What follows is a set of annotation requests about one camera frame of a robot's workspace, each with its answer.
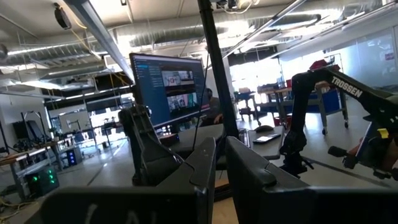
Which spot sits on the silver ventilation duct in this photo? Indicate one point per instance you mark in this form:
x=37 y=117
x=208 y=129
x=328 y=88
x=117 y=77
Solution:
x=174 y=34

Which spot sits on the black metal pole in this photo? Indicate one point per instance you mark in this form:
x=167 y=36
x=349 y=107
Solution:
x=217 y=68

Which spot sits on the lit computer monitor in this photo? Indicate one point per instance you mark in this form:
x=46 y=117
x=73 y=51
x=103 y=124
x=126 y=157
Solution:
x=168 y=90

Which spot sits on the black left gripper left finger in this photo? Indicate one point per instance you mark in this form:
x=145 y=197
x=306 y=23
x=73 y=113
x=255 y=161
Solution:
x=199 y=174

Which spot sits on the blue cart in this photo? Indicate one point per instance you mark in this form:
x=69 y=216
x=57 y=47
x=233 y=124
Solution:
x=331 y=101

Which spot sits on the black computer with blue lights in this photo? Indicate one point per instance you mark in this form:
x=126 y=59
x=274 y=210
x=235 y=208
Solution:
x=74 y=157

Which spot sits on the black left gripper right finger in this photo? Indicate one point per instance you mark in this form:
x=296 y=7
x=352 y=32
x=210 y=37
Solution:
x=248 y=180

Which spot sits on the grey ceiling beam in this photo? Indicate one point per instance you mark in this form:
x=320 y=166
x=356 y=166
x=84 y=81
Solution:
x=102 y=40

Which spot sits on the black smartphone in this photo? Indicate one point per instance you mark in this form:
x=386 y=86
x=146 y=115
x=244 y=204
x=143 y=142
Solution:
x=266 y=138

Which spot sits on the person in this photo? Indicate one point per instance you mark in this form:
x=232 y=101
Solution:
x=214 y=107

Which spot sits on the wooden workbench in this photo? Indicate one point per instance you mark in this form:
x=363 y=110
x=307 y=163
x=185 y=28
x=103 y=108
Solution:
x=18 y=154

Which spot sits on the black computer mouse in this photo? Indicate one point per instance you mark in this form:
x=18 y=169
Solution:
x=263 y=128

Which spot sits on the wooden table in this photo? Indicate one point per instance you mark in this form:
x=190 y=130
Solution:
x=284 y=91

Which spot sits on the black computer with green lights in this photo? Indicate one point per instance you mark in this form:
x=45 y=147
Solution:
x=42 y=182

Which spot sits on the person's hand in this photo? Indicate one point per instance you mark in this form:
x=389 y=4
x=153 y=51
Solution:
x=390 y=158

